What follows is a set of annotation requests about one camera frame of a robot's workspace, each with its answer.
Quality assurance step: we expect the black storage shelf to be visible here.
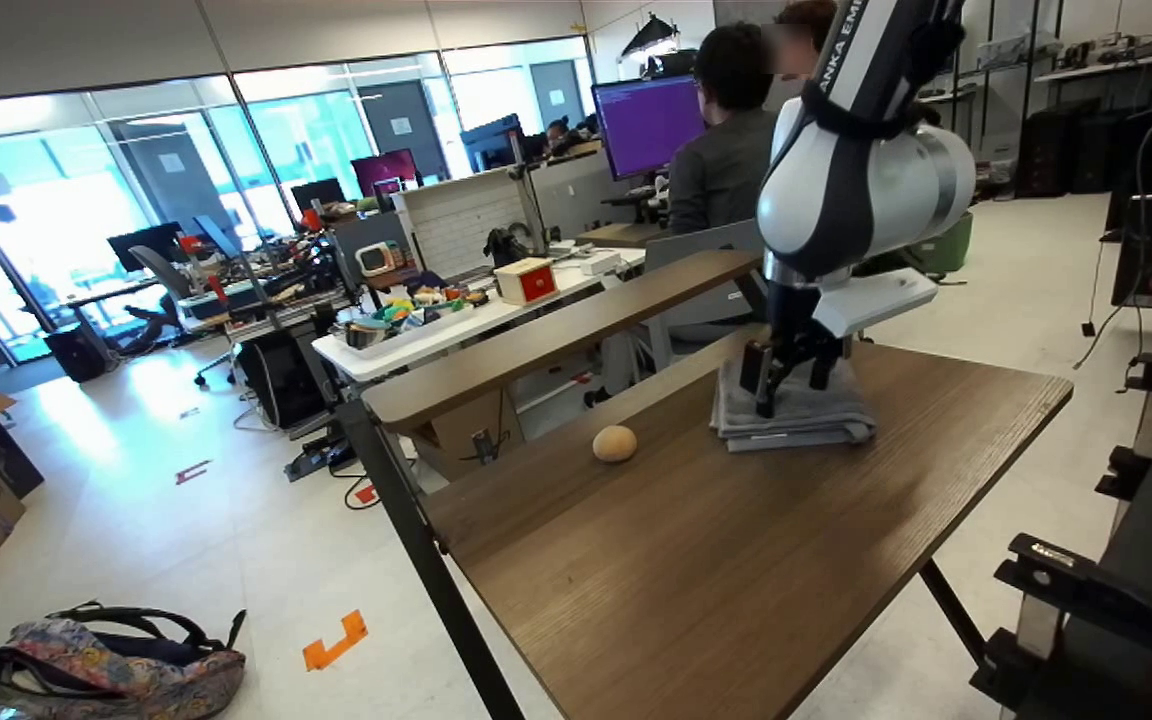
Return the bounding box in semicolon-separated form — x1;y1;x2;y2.
1013;38;1152;199

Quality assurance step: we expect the red box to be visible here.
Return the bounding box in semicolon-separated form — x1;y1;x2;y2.
490;252;563;307

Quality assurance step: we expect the white partition panel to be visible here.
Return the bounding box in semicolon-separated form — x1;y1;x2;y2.
391;164;545;289

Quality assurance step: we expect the metal table leg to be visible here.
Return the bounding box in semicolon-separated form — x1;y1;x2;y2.
915;557;992;673

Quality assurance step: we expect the black desktop device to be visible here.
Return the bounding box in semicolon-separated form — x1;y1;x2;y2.
482;217;545;272

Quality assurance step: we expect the cardboard box under bench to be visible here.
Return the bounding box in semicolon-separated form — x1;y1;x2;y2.
413;381;526;481

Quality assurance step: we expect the colourful toy pile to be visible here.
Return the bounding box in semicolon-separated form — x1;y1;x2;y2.
338;276;476;352

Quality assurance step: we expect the patterned backpack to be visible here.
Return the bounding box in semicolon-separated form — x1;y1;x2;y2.
0;599;253;720

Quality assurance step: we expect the black metal pole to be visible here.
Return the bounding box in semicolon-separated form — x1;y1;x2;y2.
330;393;527;720

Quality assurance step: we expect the dark monitor on partition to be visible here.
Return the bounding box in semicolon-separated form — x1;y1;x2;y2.
459;109;527;176

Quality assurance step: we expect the black clamp orange handle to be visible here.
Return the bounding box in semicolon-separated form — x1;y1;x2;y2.
992;530;1152;715

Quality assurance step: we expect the grey terry towel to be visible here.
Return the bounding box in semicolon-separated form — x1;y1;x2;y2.
709;346;881;462

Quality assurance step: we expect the white table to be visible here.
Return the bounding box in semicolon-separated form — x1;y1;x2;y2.
308;244;648;393

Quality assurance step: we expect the pink screen monitor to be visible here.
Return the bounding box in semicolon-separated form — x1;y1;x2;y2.
350;145;426;203

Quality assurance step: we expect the black bag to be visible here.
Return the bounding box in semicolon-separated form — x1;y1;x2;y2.
234;327;338;438

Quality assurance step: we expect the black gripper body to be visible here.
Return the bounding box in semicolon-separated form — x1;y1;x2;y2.
761;282;831;365

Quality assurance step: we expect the tan potato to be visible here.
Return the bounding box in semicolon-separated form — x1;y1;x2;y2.
590;420;646;468

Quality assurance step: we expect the black office chair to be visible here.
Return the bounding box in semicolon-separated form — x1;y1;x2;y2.
103;222;210;342

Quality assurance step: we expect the small dark monitor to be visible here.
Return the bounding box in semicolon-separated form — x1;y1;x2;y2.
285;173;350;222

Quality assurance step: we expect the standing person head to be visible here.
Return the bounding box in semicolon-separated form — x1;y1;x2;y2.
754;6;831;85

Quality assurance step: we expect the long wooden bench table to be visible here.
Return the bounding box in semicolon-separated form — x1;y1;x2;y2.
357;247;763;438

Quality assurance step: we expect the seated person dark shirt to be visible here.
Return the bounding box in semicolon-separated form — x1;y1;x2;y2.
660;22;784;236

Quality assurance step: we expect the black trash bin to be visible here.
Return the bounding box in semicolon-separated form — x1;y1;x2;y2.
42;322;116;390

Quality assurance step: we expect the green bin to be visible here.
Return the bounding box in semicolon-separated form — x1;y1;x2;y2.
912;209;982;285

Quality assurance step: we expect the small white orange device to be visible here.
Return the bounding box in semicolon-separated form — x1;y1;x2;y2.
352;236;401;285

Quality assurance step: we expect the large computer monitor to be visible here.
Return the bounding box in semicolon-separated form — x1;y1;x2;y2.
590;68;714;187

